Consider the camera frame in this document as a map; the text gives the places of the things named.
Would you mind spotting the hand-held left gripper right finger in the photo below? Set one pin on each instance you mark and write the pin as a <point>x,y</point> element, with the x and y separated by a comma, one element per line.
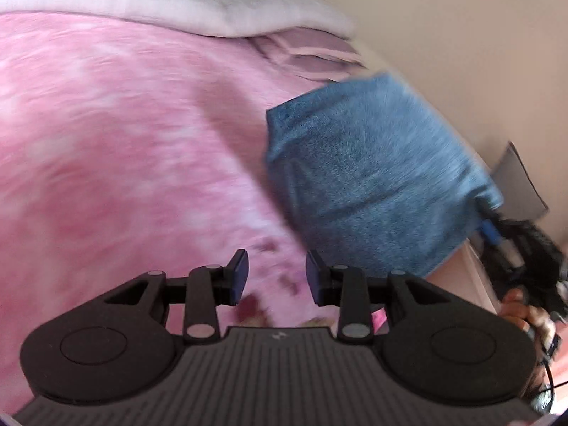
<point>313,275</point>

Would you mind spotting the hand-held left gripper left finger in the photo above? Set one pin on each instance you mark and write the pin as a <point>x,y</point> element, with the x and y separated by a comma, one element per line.
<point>242,271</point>

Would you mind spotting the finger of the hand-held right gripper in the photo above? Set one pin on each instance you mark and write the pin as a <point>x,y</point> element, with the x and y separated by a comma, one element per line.
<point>489,230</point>

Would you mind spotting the blue denim jeans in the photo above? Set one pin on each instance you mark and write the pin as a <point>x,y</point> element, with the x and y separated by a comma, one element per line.
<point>372,173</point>

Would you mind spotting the person's right hand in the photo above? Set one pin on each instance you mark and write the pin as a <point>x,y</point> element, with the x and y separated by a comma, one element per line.
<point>528,315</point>

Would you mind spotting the grey flat board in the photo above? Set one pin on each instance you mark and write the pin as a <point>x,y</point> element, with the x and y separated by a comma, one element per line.
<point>519,177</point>

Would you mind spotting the pink floral blanket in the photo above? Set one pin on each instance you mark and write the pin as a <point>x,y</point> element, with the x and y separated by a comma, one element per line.
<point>133,142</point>

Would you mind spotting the mauve pillow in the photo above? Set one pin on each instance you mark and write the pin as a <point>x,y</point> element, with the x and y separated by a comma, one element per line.
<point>310,51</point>

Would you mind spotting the white fluffy duvet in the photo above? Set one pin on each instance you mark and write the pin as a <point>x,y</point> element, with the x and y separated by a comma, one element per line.
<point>186,0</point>

